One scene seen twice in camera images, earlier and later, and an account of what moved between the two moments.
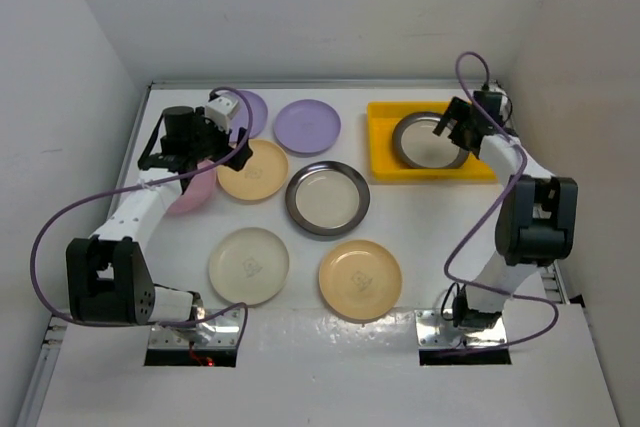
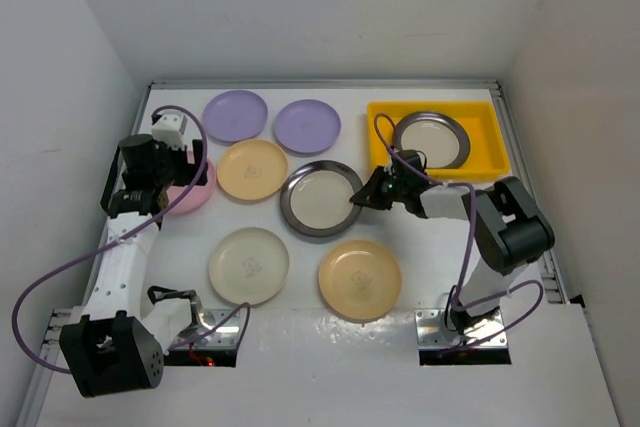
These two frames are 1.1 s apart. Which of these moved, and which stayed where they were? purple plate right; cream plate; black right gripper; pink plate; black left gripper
Moved: black right gripper; black left gripper
Stayed: cream plate; purple plate right; pink plate
